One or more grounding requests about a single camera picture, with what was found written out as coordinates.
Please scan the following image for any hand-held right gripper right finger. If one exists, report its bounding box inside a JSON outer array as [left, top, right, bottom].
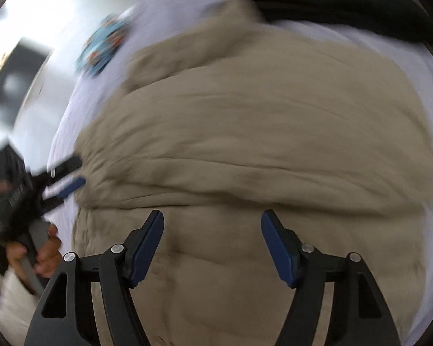
[[260, 209, 401, 346]]

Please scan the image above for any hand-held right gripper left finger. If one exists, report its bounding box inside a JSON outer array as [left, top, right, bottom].
[[23, 210, 165, 346]]

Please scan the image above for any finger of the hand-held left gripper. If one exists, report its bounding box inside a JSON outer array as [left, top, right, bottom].
[[29, 155, 83, 190], [39, 176, 87, 214]]

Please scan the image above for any khaki padded jacket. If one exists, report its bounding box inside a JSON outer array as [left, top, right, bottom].
[[72, 0, 433, 346]]

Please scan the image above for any person's left hand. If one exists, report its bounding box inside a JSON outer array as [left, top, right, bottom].
[[5, 223, 63, 278]]

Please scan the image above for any lilac bedspread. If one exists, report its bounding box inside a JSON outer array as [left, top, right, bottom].
[[47, 0, 433, 346]]

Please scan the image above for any black screen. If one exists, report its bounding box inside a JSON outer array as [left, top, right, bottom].
[[0, 38, 55, 120]]

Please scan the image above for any blue monkey-print cloth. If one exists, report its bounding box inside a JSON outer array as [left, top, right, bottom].
[[76, 14, 132, 77]]

